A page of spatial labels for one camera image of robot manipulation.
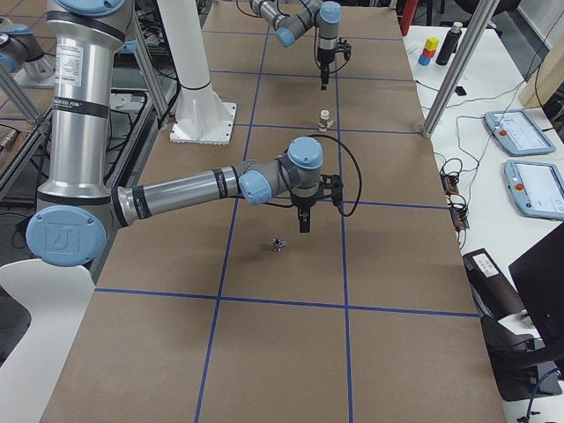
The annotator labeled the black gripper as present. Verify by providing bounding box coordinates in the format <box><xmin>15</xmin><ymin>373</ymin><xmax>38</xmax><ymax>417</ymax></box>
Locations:
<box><xmin>293</xmin><ymin>197</ymin><xmax>315</xmax><ymax>234</ymax></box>
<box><xmin>315</xmin><ymin>48</ymin><xmax>335</xmax><ymax>91</ymax></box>

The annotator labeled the small grey pipe fitting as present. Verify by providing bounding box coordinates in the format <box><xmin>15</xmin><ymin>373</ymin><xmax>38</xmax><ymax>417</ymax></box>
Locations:
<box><xmin>271</xmin><ymin>238</ymin><xmax>286</xmax><ymax>252</ymax></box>

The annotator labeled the white PPR valve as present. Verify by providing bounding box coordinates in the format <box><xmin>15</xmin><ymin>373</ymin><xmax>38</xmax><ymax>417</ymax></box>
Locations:
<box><xmin>318</xmin><ymin>109</ymin><xmax>334</xmax><ymax>132</ymax></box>

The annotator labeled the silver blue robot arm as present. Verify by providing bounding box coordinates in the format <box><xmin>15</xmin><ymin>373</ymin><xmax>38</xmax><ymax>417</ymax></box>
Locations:
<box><xmin>26</xmin><ymin>1</ymin><xmax>329</xmax><ymax>267</ymax></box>
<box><xmin>249</xmin><ymin>1</ymin><xmax>352</xmax><ymax>91</ymax></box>

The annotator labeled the blue cube block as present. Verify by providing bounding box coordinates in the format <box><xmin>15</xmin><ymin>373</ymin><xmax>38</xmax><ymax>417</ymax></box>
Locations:
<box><xmin>418</xmin><ymin>56</ymin><xmax>431</xmax><ymax>66</ymax></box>

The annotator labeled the red cube block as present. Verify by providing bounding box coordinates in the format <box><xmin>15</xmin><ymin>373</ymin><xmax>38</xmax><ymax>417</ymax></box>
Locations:
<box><xmin>421</xmin><ymin>48</ymin><xmax>436</xmax><ymax>59</ymax></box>

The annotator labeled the yellow cube block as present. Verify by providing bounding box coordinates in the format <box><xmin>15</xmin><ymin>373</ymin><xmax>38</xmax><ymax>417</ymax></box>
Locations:
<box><xmin>425</xmin><ymin>37</ymin><xmax>440</xmax><ymax>56</ymax></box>

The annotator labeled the black water bottle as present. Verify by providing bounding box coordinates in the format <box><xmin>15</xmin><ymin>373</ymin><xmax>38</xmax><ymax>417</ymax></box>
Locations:
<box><xmin>435</xmin><ymin>22</ymin><xmax>464</xmax><ymax>66</ymax></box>

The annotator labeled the orange circuit board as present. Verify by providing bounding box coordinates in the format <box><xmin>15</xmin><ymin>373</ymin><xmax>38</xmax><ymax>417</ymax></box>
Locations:
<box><xmin>440</xmin><ymin>173</ymin><xmax>459</xmax><ymax>195</ymax></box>

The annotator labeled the upper blue teach pendant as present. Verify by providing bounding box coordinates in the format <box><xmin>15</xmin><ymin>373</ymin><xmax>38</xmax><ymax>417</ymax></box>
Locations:
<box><xmin>484</xmin><ymin>109</ymin><xmax>556</xmax><ymax>157</ymax></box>

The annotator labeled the blue teach pendant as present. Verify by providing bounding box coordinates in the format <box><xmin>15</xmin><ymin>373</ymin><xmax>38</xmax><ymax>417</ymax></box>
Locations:
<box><xmin>503</xmin><ymin>160</ymin><xmax>564</xmax><ymax>221</ymax></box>
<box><xmin>484</xmin><ymin>109</ymin><xmax>556</xmax><ymax>157</ymax></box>

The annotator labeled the lower blue teach pendant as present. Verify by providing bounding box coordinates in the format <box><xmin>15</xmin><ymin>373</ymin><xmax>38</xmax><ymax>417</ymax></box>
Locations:
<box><xmin>503</xmin><ymin>160</ymin><xmax>564</xmax><ymax>221</ymax></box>

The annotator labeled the black monitor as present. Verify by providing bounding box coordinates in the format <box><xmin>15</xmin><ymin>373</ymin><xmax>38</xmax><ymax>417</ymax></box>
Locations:
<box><xmin>508</xmin><ymin>224</ymin><xmax>563</xmax><ymax>345</ymax></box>

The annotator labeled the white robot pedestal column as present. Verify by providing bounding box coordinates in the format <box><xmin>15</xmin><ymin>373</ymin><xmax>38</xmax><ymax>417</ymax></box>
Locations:
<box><xmin>158</xmin><ymin>0</ymin><xmax>237</xmax><ymax>145</ymax></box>

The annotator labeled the aluminium frame post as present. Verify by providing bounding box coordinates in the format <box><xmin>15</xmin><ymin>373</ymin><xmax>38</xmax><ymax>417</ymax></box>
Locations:
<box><xmin>421</xmin><ymin>0</ymin><xmax>500</xmax><ymax>138</ymax></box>

